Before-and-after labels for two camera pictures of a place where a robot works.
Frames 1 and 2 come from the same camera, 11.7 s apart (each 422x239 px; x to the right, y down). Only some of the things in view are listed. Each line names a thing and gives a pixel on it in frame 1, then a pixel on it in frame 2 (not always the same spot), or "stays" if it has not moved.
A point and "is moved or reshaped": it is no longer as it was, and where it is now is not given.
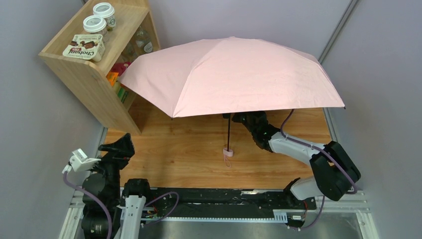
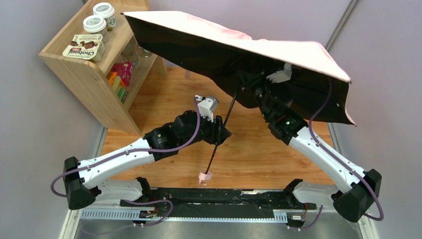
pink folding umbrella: (231, 74) is moved or reshaped
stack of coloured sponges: (121, 91) stays
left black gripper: (112, 158) → (217, 129)
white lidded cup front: (96, 25) stays
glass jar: (144, 41) → (145, 54)
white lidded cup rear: (107, 11) stays
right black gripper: (250, 120) → (256, 87)
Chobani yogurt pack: (86, 46) stays
